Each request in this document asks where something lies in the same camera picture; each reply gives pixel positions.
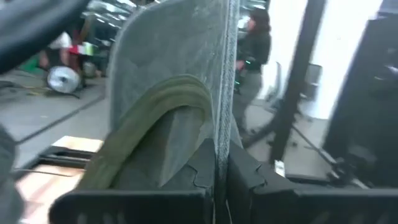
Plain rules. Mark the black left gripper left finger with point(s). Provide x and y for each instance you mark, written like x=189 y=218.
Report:
x=130 y=207

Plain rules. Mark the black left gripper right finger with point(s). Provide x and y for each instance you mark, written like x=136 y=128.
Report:
x=311 y=207

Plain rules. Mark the faded green baseball cap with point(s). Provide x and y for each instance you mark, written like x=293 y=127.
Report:
x=174 y=46

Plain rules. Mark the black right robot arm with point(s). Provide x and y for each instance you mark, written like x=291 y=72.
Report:
x=357 y=109

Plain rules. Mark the round silver reel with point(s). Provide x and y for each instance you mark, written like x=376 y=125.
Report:
x=63 y=79

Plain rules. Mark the person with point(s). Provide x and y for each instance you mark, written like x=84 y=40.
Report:
x=255 y=46

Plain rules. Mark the black metal post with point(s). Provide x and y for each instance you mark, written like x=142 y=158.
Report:
x=298 y=77

